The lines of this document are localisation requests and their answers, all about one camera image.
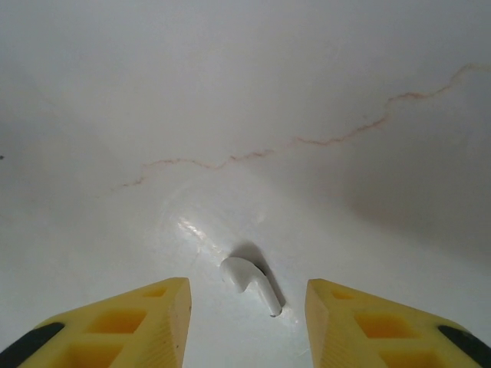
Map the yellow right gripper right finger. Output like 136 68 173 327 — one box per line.
305 278 491 368

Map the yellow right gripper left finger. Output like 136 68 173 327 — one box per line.
11 276 192 368

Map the white wireless earbud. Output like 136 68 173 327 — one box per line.
220 256 285 318

